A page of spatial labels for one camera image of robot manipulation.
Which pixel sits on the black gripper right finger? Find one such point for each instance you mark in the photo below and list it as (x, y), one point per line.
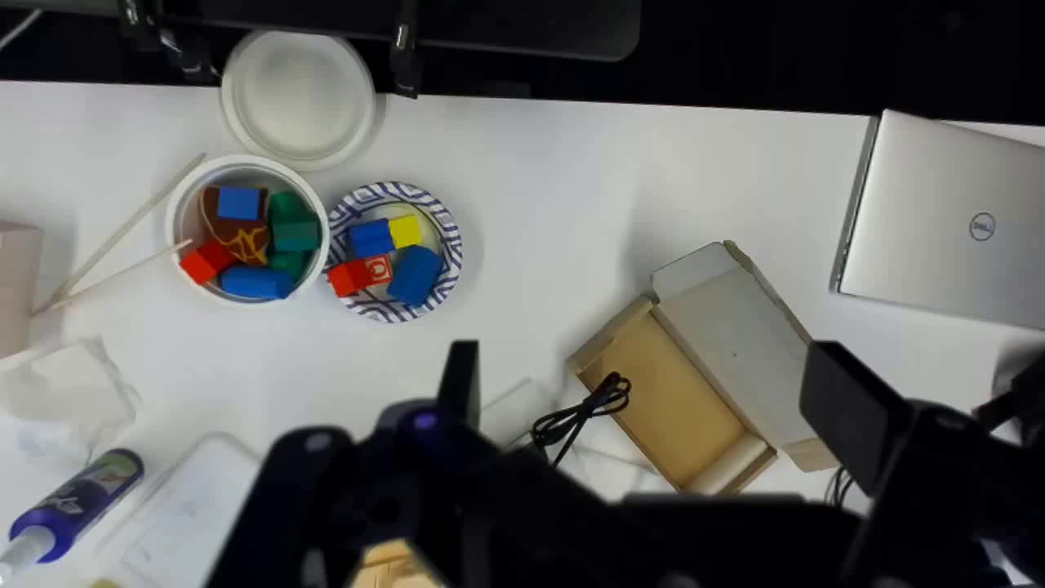
(915, 479)

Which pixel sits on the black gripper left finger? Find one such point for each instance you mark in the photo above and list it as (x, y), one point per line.
(315, 501)

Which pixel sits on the blue glue bottle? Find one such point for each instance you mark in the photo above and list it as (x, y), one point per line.
(75, 505)

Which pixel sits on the wooden cube box with holes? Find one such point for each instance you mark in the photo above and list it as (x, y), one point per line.
(393, 566)

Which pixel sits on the clear plastic lid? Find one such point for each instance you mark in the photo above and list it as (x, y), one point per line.
(183, 511)

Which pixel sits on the red block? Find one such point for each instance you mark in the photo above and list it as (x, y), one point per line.
(202, 263)
(347, 279)

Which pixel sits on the blue cylinder block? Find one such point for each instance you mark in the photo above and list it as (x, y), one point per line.
(255, 283)

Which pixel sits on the open cardboard box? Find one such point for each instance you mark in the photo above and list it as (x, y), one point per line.
(705, 361)

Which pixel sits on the blue round block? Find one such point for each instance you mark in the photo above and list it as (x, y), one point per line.
(416, 276)

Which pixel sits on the silver Dell laptop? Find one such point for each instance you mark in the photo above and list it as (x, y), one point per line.
(948, 215)

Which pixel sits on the green block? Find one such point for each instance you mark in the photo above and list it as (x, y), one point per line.
(296, 237)

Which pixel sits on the blue cube block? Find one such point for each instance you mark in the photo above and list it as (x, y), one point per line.
(370, 237)

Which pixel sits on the crumpled white tissue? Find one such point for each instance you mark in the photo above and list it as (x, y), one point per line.
(61, 394)

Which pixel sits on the yellow block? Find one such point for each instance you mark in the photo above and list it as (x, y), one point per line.
(409, 228)

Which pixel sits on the blue patterned paper plate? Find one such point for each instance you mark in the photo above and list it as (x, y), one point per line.
(447, 247)

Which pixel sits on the wooden chopstick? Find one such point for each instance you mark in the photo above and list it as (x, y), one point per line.
(126, 234)
(108, 279)

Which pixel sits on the blue rectangular block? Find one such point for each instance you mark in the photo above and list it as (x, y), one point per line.
(240, 204)

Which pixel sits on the empty white bowl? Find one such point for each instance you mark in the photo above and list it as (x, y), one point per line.
(298, 98)

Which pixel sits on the black mounting plate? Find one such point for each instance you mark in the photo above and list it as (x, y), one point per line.
(511, 26)

